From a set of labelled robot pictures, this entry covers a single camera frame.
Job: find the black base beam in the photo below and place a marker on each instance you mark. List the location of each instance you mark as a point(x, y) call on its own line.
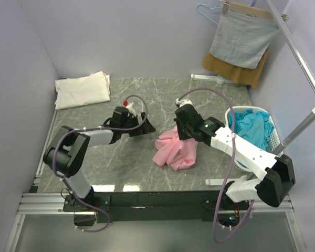
point(110, 207)

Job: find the white perforated laundry basket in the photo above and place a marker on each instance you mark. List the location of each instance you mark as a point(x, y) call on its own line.
point(274, 136)

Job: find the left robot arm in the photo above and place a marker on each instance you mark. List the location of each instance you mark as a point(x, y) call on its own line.
point(66, 152)

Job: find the metal clothes rack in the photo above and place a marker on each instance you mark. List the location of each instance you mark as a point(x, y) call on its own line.
point(306, 70)

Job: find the aluminium rail frame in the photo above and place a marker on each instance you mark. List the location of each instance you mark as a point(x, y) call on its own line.
point(127, 166)

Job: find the blue wire hanger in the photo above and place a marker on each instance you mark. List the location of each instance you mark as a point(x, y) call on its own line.
point(209, 12)

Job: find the grey hanging cloth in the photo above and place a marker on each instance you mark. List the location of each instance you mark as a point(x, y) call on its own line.
point(241, 40)

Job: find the brown hanging cloth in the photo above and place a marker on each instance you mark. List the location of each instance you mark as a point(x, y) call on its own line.
point(239, 75)

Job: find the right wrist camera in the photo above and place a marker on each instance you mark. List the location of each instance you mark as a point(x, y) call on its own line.
point(181, 102)

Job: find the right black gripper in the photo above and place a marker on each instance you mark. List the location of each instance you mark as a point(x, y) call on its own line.
point(182, 136)

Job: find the teal t shirt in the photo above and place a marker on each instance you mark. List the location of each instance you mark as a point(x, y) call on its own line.
point(254, 126)

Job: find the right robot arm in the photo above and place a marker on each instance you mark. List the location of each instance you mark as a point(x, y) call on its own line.
point(274, 175)

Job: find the wooden clip hanger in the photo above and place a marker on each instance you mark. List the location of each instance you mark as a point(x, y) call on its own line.
point(247, 10)

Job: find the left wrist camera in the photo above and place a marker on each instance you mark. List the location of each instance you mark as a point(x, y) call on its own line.
point(130, 107)

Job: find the folded white t shirt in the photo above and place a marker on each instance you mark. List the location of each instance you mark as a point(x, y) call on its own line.
point(82, 91)

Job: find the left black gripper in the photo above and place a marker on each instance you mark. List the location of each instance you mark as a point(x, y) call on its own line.
point(146, 128)

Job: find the pink t shirt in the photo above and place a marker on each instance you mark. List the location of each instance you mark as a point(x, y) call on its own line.
point(173, 152)

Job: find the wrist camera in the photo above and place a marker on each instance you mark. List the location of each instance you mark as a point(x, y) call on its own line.
point(130, 107)
point(181, 102)

